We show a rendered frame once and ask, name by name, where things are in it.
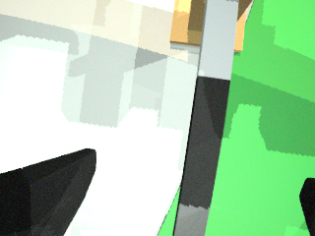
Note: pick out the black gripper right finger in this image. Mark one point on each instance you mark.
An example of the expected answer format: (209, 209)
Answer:
(307, 200)

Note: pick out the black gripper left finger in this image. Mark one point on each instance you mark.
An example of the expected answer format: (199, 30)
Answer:
(42, 199)

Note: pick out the green putting mat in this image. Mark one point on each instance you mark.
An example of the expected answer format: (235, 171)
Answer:
(268, 146)

